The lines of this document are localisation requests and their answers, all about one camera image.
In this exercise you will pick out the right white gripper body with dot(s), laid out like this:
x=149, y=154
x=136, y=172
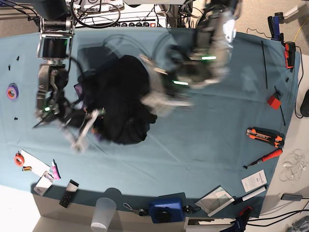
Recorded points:
x=82, y=120

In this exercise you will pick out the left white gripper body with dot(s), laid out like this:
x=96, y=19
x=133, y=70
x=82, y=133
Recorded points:
x=157, y=99

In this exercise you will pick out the black t-shirt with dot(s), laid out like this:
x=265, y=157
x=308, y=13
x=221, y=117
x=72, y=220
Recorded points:
x=117, y=89

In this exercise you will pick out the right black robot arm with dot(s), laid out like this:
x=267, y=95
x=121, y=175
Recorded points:
x=57, y=25

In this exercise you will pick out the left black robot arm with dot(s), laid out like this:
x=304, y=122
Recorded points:
x=203, y=64

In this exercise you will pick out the pink glue tube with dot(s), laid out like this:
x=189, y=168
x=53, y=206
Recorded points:
x=55, y=171

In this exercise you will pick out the black white remote control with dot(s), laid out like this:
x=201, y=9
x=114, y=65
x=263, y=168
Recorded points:
x=69, y=194

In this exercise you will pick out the white paper sheet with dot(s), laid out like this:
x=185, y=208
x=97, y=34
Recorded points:
x=38, y=167

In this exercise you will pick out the white packaged card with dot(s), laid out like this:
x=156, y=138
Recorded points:
x=44, y=183

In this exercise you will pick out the small brass battery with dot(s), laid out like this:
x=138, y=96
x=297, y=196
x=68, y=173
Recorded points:
x=26, y=168

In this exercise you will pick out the orange tape roll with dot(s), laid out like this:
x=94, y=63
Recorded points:
x=19, y=159

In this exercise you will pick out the translucent plastic cup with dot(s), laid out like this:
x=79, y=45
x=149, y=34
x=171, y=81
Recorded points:
x=103, y=213

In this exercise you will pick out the teal table cloth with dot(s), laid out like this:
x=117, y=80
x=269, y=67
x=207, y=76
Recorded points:
x=189, y=152

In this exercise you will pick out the purple tape roll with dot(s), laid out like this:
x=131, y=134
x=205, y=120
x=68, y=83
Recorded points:
x=12, y=91

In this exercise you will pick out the metal carabiner keyring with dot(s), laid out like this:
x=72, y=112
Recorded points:
x=140, y=212

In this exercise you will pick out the white power strip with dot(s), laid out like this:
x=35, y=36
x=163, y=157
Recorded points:
x=149, y=17

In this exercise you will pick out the folded map booklet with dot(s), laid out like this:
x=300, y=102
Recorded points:
x=215, y=201

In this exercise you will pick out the red cube block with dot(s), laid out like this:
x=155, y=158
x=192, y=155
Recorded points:
x=273, y=102

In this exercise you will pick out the orange black utility knife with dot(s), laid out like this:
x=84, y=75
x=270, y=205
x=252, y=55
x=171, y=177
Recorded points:
x=265, y=137

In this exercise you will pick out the thin black rod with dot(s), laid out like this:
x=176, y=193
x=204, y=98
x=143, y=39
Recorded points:
x=278, y=97

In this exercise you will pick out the black white marker pen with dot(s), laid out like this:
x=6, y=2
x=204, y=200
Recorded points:
x=250, y=195

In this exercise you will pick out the white printed card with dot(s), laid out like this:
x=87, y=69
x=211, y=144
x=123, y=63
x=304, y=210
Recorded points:
x=254, y=181

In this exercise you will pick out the orange black screwdriver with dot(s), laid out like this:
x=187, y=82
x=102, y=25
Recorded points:
x=269, y=156

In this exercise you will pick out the red black power tool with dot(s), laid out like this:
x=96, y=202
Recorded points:
x=289, y=53

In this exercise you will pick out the blue camera box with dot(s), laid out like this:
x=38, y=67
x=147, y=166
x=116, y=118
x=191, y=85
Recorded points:
x=166, y=210

